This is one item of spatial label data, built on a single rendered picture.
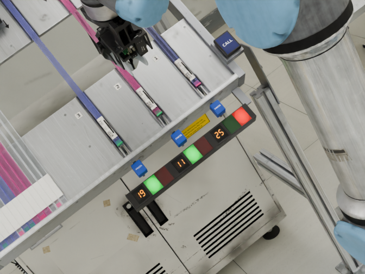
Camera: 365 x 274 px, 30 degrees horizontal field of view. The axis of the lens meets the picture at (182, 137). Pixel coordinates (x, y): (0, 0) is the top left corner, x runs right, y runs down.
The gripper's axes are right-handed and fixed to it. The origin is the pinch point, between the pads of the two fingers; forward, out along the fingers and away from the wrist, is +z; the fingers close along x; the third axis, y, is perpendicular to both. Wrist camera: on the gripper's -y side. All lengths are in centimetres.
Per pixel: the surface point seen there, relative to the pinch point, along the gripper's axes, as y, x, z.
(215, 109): 11.4, 10.3, 16.8
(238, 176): 3, 14, 69
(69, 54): -142, 9, 147
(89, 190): 9.2, -22.3, 15.2
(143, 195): 15.6, -14.0, 20.1
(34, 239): 8.1, -38.1, 19.2
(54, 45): -146, 6, 141
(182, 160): 14.7, -2.5, 19.9
